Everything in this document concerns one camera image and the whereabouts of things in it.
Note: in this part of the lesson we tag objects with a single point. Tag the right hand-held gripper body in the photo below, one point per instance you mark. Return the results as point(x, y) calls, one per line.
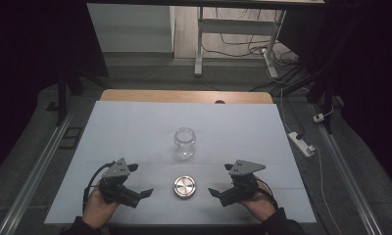
point(243, 187)

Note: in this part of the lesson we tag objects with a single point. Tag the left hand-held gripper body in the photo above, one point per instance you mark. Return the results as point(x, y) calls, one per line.
point(117, 169)

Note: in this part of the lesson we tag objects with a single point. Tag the round metal jar lid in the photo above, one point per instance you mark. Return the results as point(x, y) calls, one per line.
point(185, 187)

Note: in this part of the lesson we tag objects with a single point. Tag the clear glass jar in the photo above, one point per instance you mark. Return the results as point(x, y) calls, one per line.
point(184, 145)

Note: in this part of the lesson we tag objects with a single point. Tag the person's right hand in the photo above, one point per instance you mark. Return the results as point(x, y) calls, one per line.
point(261, 205)

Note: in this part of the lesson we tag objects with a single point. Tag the person's left hand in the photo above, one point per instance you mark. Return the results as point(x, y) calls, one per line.
point(96, 210)

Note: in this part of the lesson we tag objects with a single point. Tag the pale blue table mat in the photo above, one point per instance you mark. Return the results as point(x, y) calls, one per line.
point(190, 117)

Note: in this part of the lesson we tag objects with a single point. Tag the white power strip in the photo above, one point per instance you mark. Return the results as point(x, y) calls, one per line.
point(300, 143)

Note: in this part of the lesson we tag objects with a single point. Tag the black plug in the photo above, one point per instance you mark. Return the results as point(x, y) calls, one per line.
point(301, 134)

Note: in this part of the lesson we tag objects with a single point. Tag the wooden table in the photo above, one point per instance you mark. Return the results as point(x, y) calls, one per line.
point(171, 96)

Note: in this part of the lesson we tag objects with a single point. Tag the black metal stand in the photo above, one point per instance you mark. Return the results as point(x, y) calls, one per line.
point(61, 98)
point(328, 91)

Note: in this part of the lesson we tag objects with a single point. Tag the small white adapter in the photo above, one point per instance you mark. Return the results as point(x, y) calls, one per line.
point(318, 117)

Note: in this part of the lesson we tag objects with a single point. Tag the white cabinet panel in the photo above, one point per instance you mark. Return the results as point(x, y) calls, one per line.
point(128, 29)

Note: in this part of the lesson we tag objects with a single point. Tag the black rectangular floor frame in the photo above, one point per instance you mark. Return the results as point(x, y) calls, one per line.
point(70, 138)

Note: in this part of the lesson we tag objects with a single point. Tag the aluminium floor rail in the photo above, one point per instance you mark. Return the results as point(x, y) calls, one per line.
point(37, 169)
point(349, 176)

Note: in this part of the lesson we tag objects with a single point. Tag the white desk frame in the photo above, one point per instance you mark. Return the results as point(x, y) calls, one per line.
point(236, 26)

